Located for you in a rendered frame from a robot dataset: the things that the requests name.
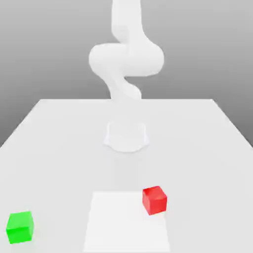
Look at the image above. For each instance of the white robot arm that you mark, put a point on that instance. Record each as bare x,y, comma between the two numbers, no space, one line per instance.
126,59

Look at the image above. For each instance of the small red cube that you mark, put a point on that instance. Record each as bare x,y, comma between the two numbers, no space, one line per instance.
154,200

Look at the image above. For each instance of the small green cube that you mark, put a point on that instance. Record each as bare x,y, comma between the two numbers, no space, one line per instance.
19,227

